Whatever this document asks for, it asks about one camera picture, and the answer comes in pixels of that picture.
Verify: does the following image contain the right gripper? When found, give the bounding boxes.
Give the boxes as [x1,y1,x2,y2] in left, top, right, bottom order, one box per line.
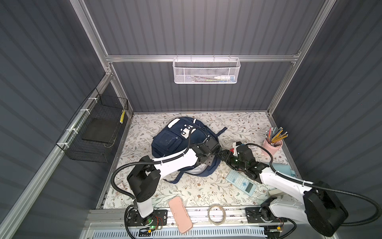
[216,149,246,171]

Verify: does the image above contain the navy blue student backpack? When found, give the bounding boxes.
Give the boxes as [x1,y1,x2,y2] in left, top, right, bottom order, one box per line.
[151,117,227,184]

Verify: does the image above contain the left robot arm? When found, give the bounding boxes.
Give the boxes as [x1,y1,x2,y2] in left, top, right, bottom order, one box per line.
[127,138,221,218]

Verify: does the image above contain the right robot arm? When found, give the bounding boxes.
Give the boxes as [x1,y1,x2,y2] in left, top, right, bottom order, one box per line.
[219,144,348,237]

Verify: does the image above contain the light blue calculator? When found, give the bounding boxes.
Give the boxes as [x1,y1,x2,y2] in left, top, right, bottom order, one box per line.
[226,170,256,196]

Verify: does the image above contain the pink pencil cup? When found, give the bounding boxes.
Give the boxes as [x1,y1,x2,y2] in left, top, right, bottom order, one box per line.
[262,140,283,156]

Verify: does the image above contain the bundle of coloured pencils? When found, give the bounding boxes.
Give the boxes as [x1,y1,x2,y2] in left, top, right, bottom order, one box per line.
[266,127,288,146]

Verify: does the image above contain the light blue pouch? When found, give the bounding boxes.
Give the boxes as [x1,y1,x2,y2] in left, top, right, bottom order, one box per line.
[273,163,296,178]

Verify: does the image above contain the roll of clear tape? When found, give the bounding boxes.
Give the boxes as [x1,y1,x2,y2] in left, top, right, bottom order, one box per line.
[207,204,227,226]

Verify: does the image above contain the pens in white basket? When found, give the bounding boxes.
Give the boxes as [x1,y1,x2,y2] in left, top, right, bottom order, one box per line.
[191,75,236,83]

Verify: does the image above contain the pink pencil case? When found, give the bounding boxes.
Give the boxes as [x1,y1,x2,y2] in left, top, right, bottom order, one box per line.
[169,196,193,234]

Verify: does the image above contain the yellow tag on basket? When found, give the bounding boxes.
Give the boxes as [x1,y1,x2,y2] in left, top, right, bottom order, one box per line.
[119,110,125,124]

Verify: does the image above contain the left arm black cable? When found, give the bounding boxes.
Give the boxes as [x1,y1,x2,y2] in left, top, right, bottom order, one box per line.
[110,126,212,239]

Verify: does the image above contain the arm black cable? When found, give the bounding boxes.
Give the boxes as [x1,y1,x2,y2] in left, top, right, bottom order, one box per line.
[244,142,382,239]
[110,126,212,239]

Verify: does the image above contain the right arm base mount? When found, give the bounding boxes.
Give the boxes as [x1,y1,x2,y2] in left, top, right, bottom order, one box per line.
[245,207,287,224]

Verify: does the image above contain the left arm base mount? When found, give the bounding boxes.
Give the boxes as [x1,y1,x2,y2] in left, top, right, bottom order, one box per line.
[127,209,168,227]

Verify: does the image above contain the white wire mesh basket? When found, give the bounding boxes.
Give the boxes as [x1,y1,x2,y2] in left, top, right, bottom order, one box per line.
[172,57,241,84]

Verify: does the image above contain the black wire basket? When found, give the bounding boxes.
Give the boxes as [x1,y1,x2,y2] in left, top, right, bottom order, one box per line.
[56,90,129,163]

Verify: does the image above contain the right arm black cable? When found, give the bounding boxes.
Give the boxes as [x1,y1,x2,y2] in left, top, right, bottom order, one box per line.
[244,142,382,239]

